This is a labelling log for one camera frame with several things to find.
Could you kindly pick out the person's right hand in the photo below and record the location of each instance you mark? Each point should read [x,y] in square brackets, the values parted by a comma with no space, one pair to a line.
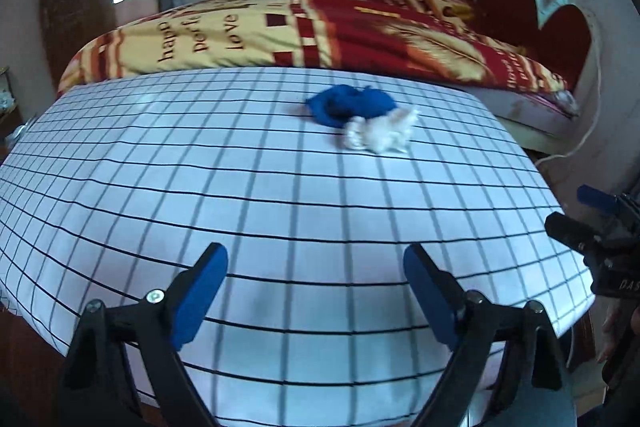
[610,327]

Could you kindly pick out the white checked sheet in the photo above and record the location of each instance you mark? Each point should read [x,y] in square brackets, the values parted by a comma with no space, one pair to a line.
[250,187]

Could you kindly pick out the red and yellow printed blanket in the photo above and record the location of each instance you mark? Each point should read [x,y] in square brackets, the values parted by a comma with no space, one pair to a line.
[350,27]

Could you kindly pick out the white tissue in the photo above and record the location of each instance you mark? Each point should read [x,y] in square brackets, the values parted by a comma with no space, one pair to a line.
[385,137]

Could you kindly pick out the blue cloth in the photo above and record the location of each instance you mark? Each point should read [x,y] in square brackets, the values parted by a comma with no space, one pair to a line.
[350,104]

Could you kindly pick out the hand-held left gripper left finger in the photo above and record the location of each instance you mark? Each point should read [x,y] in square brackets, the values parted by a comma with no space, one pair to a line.
[200,292]

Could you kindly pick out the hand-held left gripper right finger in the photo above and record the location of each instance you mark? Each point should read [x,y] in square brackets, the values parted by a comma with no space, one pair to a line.
[430,297]

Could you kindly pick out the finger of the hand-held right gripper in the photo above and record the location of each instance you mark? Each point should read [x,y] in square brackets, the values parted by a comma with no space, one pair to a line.
[592,196]
[570,232]

